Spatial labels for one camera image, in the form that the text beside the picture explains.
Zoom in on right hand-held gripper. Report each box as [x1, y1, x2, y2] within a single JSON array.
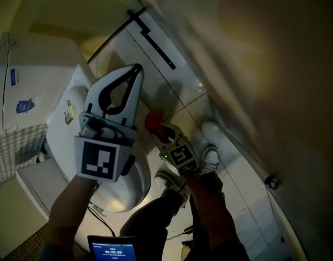
[[150, 122, 200, 177]]

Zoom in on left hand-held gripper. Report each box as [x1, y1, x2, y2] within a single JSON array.
[[73, 63, 145, 184]]

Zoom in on red cloth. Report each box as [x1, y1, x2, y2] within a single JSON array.
[[144, 109, 167, 132]]

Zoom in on white toilet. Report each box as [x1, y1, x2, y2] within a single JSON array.
[[0, 31, 152, 214]]

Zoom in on person's left forearm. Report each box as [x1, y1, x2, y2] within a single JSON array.
[[43, 173, 100, 257]]

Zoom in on person's right forearm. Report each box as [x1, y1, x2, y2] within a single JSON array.
[[182, 169, 238, 251]]

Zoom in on white rounded object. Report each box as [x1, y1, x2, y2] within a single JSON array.
[[200, 120, 225, 147]]

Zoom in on person's left white shoe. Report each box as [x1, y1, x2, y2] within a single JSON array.
[[154, 169, 191, 208]]

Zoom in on person's white shoe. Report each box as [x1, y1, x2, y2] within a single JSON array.
[[200, 145, 221, 177], [154, 169, 191, 208]]

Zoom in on person's right white shoe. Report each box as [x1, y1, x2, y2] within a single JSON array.
[[200, 145, 221, 177]]

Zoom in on person's left leg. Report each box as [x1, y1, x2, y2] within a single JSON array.
[[119, 188, 184, 261]]

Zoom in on person's leg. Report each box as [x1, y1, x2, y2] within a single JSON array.
[[182, 172, 250, 261], [119, 188, 184, 261]]

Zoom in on black door stopper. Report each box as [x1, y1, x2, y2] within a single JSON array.
[[264, 175, 279, 190]]

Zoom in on person's right leg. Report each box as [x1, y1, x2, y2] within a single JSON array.
[[182, 172, 250, 261]]

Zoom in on tablet with blue screen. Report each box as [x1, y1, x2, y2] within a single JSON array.
[[87, 235, 138, 261]]

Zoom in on black metal door bracket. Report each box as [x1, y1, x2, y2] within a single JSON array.
[[126, 8, 177, 71]]

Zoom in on white cable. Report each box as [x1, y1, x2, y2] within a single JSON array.
[[165, 226, 195, 241]]

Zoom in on black cable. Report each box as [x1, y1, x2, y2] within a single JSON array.
[[87, 204, 116, 237]]

